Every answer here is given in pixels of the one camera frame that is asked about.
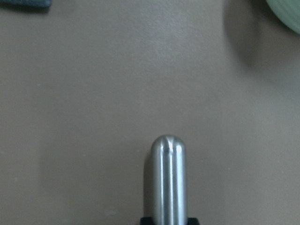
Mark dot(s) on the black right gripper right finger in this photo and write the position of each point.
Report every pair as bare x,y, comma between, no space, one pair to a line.
193,221

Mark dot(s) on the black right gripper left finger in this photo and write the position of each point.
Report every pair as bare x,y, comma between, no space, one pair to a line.
146,221

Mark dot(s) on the steel muddler with black tip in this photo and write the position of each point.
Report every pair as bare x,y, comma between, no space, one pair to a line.
168,154

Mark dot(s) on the mint green bowl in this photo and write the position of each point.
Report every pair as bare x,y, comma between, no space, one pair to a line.
288,12

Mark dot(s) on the grey folded cloth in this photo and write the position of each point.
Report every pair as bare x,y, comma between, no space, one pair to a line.
29,3

